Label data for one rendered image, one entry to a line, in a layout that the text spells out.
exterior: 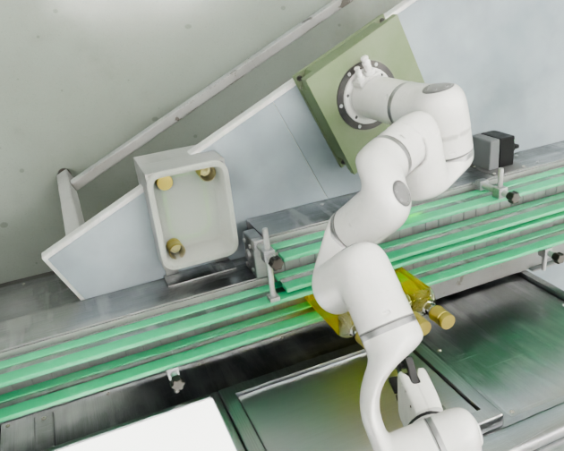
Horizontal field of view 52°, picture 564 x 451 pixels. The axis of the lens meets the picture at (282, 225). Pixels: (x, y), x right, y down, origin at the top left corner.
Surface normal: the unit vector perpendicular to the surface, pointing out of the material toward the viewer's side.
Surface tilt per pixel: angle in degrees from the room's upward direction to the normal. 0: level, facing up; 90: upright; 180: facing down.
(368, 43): 2
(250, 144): 0
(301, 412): 90
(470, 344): 90
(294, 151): 0
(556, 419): 90
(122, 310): 90
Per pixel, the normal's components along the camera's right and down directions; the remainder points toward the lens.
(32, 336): -0.10, -0.91
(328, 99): 0.40, 0.32
